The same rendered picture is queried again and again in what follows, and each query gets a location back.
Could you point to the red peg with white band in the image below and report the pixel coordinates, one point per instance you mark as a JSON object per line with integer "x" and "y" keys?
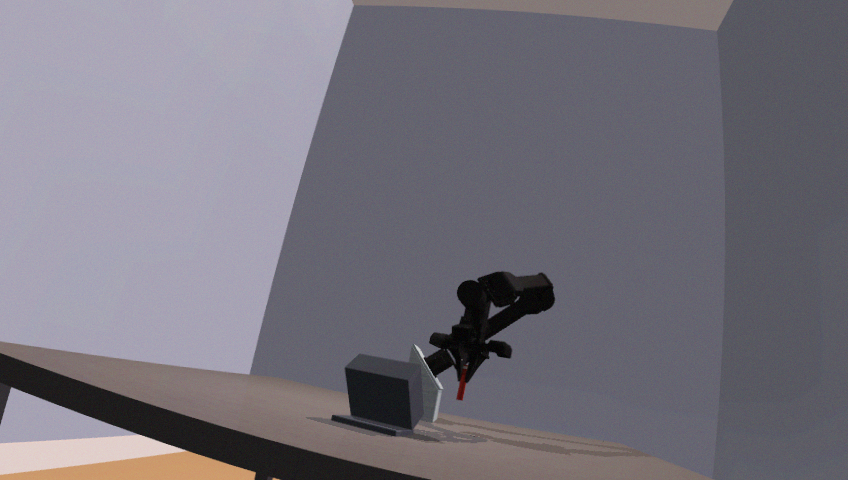
{"x": 462, "y": 383}

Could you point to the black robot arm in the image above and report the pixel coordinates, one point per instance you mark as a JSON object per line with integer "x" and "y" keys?
{"x": 501, "y": 289}

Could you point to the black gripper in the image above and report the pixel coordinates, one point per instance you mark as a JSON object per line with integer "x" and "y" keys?
{"x": 481, "y": 350}

